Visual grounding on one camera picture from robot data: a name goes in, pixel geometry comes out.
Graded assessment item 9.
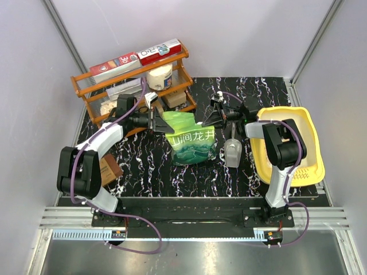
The beige sponge pack right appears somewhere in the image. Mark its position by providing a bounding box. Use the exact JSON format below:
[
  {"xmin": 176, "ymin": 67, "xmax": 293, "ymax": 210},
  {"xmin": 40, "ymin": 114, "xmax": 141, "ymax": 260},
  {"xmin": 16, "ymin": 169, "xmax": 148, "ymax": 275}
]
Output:
[{"xmin": 163, "ymin": 91, "xmax": 186, "ymax": 108}]

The clear plastic bag pack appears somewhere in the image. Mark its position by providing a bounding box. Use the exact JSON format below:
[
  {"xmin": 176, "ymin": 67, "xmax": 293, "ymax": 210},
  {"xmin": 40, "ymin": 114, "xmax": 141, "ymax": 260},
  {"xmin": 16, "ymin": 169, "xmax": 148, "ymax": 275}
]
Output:
[{"xmin": 106, "ymin": 77, "xmax": 142, "ymax": 101}]

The grey metal scoop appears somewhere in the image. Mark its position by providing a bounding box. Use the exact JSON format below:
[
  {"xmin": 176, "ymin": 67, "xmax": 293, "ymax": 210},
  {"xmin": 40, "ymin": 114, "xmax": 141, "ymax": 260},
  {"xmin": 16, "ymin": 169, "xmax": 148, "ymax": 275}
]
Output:
[{"xmin": 224, "ymin": 123, "xmax": 242, "ymax": 168}]

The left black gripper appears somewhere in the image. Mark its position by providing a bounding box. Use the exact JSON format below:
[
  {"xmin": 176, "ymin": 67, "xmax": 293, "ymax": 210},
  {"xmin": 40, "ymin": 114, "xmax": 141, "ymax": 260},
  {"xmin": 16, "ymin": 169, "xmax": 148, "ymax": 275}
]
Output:
[{"xmin": 129, "ymin": 107, "xmax": 174, "ymax": 136}]

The red white foil box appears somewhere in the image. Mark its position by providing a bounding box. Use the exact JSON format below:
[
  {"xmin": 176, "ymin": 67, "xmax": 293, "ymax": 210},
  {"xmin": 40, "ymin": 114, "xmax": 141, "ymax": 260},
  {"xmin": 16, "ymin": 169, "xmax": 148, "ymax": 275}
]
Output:
[{"xmin": 136, "ymin": 38, "xmax": 182, "ymax": 66}]

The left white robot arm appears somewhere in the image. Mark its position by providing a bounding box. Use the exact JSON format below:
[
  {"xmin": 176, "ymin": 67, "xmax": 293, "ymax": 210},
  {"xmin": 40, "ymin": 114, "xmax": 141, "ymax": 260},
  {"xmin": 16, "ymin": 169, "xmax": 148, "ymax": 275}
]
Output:
[{"xmin": 57, "ymin": 95, "xmax": 174, "ymax": 227}]

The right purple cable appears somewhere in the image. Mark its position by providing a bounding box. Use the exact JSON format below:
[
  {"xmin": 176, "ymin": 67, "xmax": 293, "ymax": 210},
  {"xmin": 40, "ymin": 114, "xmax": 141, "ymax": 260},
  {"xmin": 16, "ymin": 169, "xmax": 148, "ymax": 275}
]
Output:
[{"xmin": 223, "ymin": 91, "xmax": 310, "ymax": 248}]

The green litter bag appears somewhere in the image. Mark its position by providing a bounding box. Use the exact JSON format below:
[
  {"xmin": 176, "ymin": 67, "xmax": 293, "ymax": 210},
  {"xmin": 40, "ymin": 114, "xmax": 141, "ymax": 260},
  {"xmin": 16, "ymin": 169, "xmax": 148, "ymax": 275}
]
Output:
[{"xmin": 162, "ymin": 111, "xmax": 217, "ymax": 166}]

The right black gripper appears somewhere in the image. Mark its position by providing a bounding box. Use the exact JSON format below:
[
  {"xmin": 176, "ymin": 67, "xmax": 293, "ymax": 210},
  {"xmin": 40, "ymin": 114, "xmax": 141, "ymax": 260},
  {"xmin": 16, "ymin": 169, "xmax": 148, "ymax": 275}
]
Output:
[{"xmin": 202, "ymin": 100, "xmax": 245, "ymax": 130}]

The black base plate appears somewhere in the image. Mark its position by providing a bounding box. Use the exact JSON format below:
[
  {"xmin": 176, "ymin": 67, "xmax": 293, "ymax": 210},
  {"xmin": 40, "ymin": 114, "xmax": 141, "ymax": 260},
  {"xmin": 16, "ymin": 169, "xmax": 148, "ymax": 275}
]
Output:
[{"xmin": 91, "ymin": 197, "xmax": 295, "ymax": 239}]

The yellow litter box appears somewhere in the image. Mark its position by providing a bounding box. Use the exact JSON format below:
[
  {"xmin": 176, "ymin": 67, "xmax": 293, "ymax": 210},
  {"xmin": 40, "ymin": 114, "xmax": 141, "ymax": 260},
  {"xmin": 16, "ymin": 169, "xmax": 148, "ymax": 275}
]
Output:
[{"xmin": 250, "ymin": 106, "xmax": 325, "ymax": 187}]

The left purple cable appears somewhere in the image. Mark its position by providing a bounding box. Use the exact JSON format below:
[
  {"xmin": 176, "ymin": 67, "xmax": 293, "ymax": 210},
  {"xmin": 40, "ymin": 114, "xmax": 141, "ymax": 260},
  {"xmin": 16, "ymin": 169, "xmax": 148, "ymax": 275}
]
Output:
[{"xmin": 70, "ymin": 76, "xmax": 163, "ymax": 255}]

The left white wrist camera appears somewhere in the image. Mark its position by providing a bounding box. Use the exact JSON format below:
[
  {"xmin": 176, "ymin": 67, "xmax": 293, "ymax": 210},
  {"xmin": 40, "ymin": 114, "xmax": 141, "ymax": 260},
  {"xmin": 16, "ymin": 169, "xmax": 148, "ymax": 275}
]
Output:
[{"xmin": 144, "ymin": 92, "xmax": 158, "ymax": 110}]

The brown scouring pad pack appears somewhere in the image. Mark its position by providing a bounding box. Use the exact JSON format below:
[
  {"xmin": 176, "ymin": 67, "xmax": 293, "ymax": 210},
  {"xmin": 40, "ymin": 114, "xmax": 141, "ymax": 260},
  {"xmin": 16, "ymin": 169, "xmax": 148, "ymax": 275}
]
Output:
[{"xmin": 99, "ymin": 154, "xmax": 123, "ymax": 187}]

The orange wooden shelf rack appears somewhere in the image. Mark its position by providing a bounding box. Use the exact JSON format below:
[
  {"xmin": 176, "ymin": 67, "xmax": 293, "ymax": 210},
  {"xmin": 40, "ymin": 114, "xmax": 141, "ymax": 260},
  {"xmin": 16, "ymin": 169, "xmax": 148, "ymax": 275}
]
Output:
[{"xmin": 71, "ymin": 44, "xmax": 197, "ymax": 128}]

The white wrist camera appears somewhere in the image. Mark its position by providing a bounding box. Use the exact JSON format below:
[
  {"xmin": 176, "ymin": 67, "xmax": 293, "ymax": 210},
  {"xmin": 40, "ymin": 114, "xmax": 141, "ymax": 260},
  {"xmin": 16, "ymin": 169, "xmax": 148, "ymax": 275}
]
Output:
[
  {"xmin": 144, "ymin": 92, "xmax": 158, "ymax": 110},
  {"xmin": 211, "ymin": 91, "xmax": 224, "ymax": 103}
]

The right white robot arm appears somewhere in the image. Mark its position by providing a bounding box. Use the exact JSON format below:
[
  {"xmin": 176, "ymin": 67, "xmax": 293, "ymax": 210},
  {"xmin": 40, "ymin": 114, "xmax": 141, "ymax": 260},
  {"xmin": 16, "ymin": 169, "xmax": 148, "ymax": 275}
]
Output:
[{"xmin": 202, "ymin": 96, "xmax": 307, "ymax": 227}]

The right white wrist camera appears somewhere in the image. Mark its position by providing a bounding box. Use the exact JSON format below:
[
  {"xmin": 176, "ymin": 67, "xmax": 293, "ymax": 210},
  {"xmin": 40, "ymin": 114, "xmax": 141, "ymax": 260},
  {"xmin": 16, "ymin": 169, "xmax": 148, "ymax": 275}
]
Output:
[{"xmin": 211, "ymin": 91, "xmax": 224, "ymax": 103}]

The purple cable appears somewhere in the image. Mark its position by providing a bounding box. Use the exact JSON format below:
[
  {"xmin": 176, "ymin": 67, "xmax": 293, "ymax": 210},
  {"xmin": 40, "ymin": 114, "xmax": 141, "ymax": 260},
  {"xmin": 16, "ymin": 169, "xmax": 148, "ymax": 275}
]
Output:
[
  {"xmin": 70, "ymin": 76, "xmax": 163, "ymax": 255},
  {"xmin": 223, "ymin": 91, "xmax": 310, "ymax": 248}
]

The red grey wrap box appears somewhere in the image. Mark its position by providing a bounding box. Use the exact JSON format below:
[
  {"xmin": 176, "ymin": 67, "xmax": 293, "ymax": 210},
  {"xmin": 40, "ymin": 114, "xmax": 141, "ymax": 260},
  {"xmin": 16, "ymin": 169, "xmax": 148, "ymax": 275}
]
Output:
[{"xmin": 89, "ymin": 52, "xmax": 141, "ymax": 84}]

